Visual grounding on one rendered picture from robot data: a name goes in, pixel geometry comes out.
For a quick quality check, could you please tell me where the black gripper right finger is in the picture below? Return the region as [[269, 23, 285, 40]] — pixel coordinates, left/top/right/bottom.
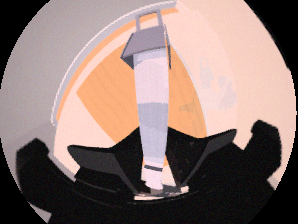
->
[[165, 125, 237, 189]]

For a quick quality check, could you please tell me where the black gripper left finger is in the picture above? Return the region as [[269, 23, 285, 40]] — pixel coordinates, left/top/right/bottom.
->
[[67, 125, 144, 194]]

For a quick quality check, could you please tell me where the orange wooden board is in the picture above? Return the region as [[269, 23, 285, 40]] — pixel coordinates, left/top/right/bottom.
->
[[76, 41, 208, 144]]

